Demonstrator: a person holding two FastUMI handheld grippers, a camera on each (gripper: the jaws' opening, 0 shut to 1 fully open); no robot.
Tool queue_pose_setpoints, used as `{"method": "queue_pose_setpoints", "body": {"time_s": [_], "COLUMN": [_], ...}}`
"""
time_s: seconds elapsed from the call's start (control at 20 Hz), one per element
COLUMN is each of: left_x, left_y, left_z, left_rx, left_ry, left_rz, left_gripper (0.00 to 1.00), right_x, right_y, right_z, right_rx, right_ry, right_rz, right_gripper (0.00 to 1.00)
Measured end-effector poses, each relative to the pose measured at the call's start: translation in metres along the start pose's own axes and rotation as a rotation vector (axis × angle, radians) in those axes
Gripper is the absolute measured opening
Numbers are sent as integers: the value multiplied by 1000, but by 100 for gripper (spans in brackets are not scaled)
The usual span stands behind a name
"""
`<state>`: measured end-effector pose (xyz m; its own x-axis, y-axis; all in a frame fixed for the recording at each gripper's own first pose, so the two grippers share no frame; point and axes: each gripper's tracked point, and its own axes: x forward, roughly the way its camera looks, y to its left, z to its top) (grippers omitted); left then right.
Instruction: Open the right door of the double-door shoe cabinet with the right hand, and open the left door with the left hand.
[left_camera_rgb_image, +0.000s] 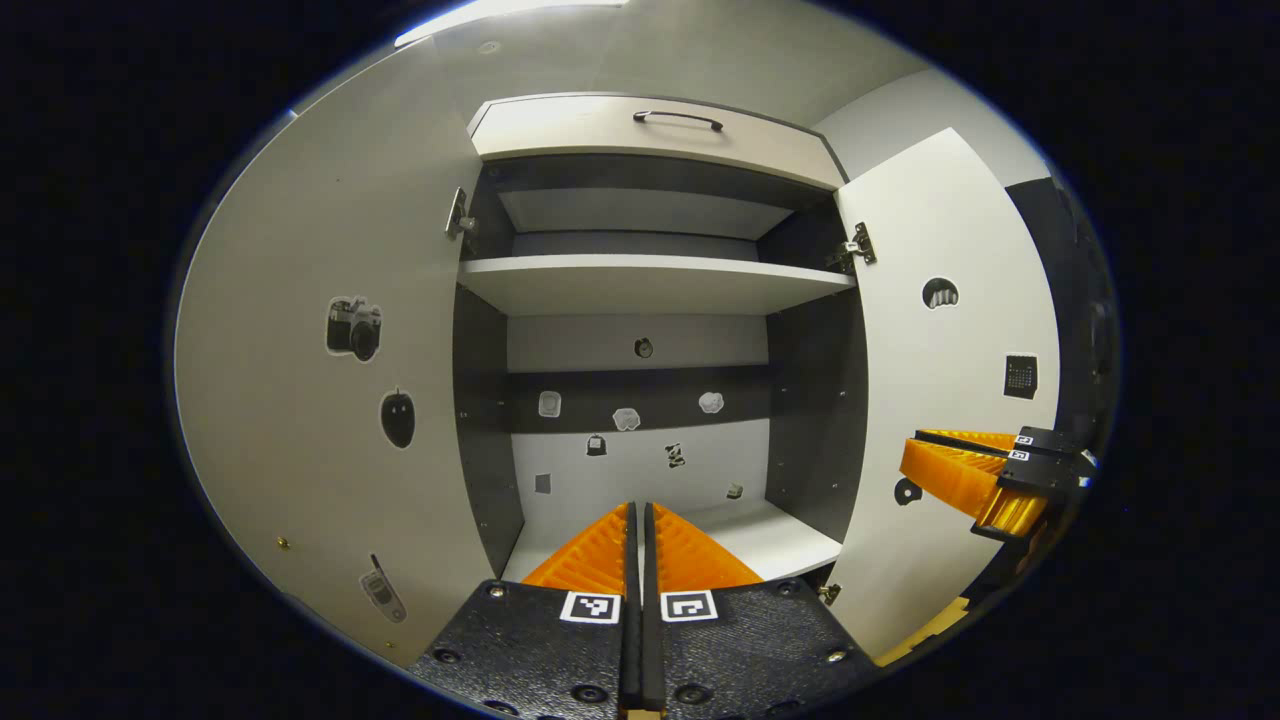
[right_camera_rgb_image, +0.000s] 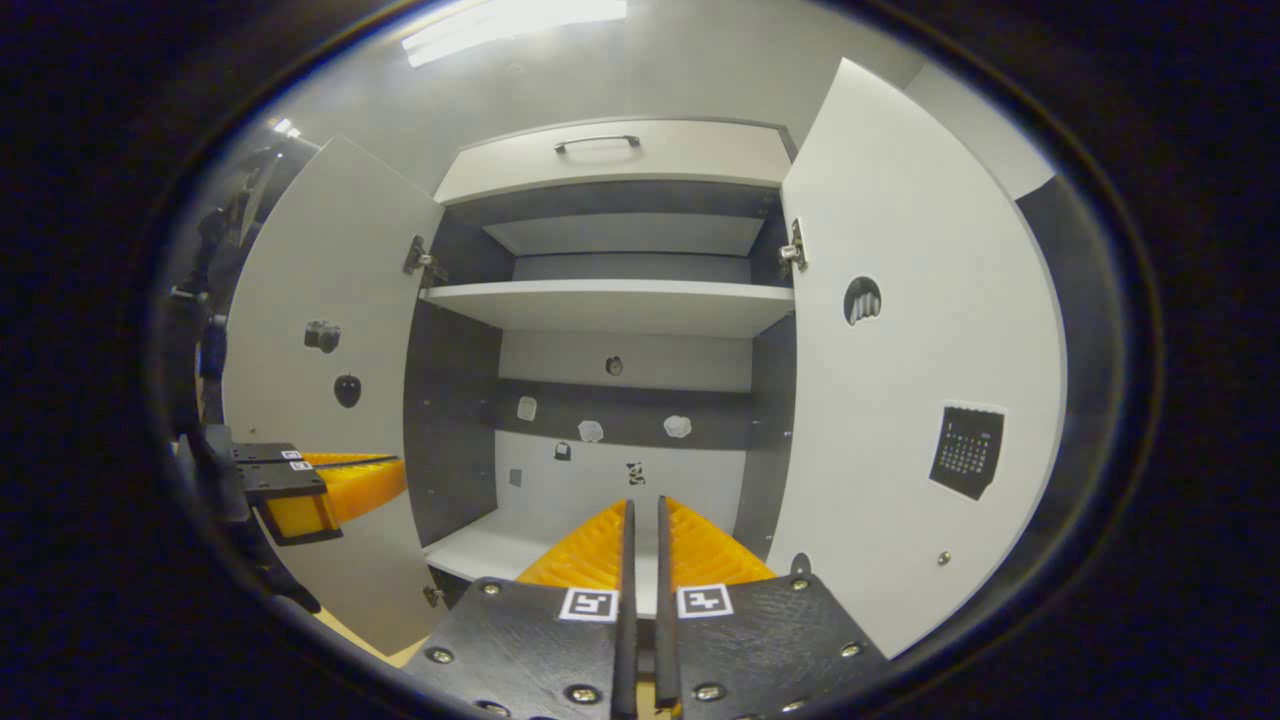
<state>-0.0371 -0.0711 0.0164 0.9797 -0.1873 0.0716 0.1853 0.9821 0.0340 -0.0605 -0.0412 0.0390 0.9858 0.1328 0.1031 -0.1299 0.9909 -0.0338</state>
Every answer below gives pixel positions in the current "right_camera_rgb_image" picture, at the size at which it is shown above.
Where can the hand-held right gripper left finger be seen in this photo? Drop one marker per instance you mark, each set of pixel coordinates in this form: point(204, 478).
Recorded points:
point(627, 620)

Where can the metal right door hinge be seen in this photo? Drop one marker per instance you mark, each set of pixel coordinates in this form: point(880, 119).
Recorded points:
point(795, 250)

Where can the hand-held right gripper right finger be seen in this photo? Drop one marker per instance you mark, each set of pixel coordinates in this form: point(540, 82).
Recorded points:
point(666, 620)

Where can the metal door hinge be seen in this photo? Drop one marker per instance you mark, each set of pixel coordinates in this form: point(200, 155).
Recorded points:
point(418, 258)
point(795, 250)

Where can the ceiling light panel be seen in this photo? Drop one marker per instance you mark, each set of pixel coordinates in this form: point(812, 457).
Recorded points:
point(285, 127)

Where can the white double-door shoe cabinet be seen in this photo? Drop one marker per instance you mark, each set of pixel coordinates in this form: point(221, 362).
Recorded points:
point(450, 420)

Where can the white cabinet shelf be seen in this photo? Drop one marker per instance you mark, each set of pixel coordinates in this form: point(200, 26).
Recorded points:
point(610, 305)

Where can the white cabinet drawer front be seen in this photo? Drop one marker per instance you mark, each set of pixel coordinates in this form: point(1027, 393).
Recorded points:
point(700, 155)

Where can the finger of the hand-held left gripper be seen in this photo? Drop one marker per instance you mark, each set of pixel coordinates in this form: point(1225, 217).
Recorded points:
point(285, 482)
point(265, 453)

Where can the white cabinet door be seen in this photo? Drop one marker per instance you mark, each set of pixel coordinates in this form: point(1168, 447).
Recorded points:
point(900, 400)
point(340, 260)

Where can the metal left door hinge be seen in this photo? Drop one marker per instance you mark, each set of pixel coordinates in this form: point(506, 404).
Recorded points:
point(418, 258)

